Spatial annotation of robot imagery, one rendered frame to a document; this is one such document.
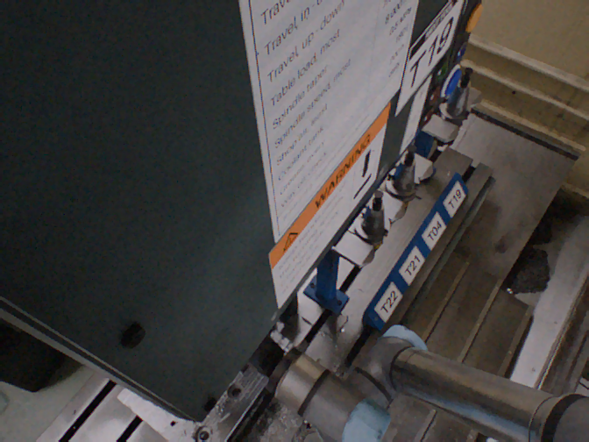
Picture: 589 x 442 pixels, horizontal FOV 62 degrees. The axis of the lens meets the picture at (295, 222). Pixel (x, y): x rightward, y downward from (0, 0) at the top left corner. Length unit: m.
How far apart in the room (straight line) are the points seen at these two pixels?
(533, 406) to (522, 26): 0.98
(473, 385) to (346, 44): 0.51
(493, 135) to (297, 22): 1.40
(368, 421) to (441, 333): 0.69
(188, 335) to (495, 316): 1.23
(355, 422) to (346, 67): 0.52
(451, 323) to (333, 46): 1.18
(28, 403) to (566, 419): 1.34
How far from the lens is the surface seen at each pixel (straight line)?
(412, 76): 0.42
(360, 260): 0.87
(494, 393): 0.67
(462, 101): 1.05
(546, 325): 1.54
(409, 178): 0.92
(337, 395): 0.70
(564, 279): 1.62
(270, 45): 0.20
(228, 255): 0.26
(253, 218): 0.27
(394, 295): 1.16
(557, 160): 1.60
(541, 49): 1.42
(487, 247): 1.52
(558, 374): 1.36
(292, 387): 0.71
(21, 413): 1.60
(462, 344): 1.37
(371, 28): 0.29
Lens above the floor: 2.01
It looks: 61 degrees down
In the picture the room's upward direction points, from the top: 4 degrees counter-clockwise
